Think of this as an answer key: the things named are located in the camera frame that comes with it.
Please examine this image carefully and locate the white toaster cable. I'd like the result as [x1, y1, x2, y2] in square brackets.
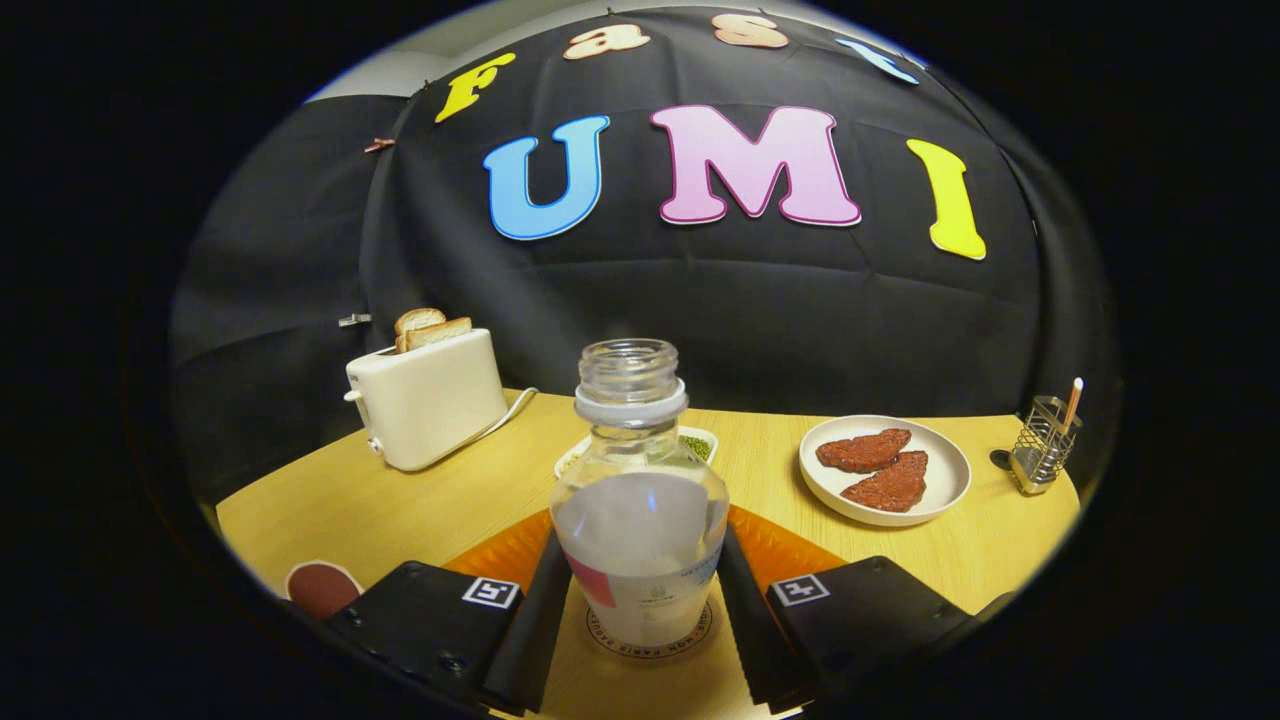
[470, 387, 539, 446]

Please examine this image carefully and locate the round white plate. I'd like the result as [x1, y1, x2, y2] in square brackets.
[798, 414, 973, 528]

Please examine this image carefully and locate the cream toaster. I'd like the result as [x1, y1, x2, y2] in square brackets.
[344, 328, 509, 473]

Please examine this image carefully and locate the metal wire utensil holder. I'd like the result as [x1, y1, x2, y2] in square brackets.
[1008, 395, 1083, 496]

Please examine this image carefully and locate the white divided dish with beans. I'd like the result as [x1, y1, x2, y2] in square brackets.
[555, 425, 719, 479]

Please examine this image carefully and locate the cream cup with wooden handle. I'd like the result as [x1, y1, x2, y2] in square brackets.
[285, 560, 364, 621]

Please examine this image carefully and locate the toast slice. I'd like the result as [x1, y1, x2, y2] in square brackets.
[393, 308, 448, 353]
[400, 317, 473, 353]

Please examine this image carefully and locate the round cork coaster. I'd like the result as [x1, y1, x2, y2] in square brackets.
[585, 598, 716, 661]

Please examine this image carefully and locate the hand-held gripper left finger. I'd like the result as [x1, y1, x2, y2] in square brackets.
[322, 508, 573, 716]

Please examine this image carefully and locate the red meat patty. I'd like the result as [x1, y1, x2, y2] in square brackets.
[816, 428, 913, 474]
[840, 450, 929, 513]

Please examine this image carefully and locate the clear plastic juice bottle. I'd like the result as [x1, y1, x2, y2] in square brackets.
[550, 338, 730, 648]

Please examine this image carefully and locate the black backdrop cloth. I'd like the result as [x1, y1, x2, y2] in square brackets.
[170, 5, 1121, 501]

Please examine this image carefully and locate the wooden table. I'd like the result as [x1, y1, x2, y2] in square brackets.
[215, 388, 1083, 720]

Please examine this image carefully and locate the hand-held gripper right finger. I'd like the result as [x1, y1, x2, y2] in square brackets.
[715, 505, 986, 713]

